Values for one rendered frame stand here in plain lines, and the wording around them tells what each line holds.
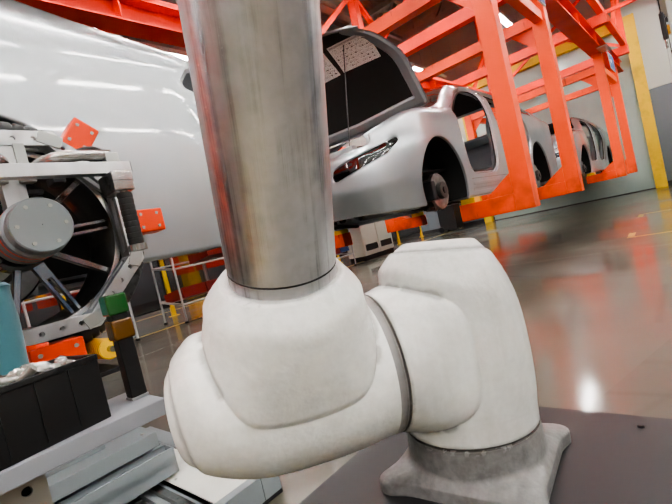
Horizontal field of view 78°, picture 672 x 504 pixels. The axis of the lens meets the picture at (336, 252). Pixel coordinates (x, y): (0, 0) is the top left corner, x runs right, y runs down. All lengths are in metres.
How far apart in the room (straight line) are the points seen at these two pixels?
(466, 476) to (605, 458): 0.17
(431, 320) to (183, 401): 0.24
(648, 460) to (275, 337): 0.43
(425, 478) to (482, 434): 0.09
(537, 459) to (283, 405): 0.29
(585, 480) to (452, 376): 0.19
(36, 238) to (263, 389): 0.87
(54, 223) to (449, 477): 0.98
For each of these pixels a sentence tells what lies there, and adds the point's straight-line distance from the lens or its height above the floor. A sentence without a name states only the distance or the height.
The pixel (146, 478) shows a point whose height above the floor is 0.12.
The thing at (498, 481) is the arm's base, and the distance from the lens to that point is 0.51.
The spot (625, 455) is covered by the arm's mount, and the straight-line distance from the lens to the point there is 0.61.
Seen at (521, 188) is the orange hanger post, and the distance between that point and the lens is 4.05.
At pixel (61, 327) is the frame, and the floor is 0.60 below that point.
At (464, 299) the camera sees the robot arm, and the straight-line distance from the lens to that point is 0.44.
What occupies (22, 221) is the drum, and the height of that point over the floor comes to 0.86.
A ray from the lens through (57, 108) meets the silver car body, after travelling 1.83.
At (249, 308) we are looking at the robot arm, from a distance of 0.35.
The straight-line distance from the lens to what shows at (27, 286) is 1.76.
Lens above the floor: 0.67
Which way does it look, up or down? 2 degrees down
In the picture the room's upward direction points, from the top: 13 degrees counter-clockwise
